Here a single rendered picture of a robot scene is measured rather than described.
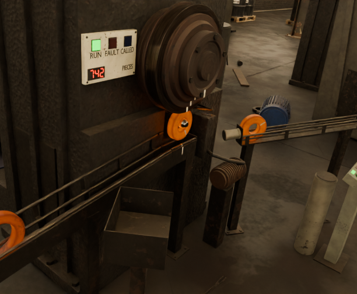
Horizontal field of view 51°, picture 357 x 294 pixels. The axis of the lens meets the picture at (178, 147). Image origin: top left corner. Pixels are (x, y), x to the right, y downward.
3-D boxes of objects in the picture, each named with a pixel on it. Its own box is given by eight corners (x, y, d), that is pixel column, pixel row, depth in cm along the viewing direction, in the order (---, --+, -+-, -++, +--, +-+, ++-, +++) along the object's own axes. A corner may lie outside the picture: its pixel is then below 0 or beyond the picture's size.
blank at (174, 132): (163, 123, 170) (168, 126, 168) (182, 100, 176) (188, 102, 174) (171, 144, 182) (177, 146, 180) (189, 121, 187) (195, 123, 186)
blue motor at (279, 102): (253, 135, 379) (259, 102, 363) (260, 116, 428) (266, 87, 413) (284, 142, 371) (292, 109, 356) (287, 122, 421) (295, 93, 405)
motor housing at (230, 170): (197, 242, 226) (209, 164, 203) (217, 226, 242) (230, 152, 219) (214, 252, 220) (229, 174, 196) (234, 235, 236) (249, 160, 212)
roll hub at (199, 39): (220, 27, 164) (212, 88, 177) (181, 33, 144) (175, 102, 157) (231, 29, 161) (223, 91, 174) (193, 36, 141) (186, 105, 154)
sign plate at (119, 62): (81, 83, 139) (80, 33, 131) (131, 73, 158) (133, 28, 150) (85, 85, 138) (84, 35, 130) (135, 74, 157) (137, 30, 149)
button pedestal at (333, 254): (311, 262, 221) (342, 171, 193) (325, 242, 238) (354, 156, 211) (338, 276, 212) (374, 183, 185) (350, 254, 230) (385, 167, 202)
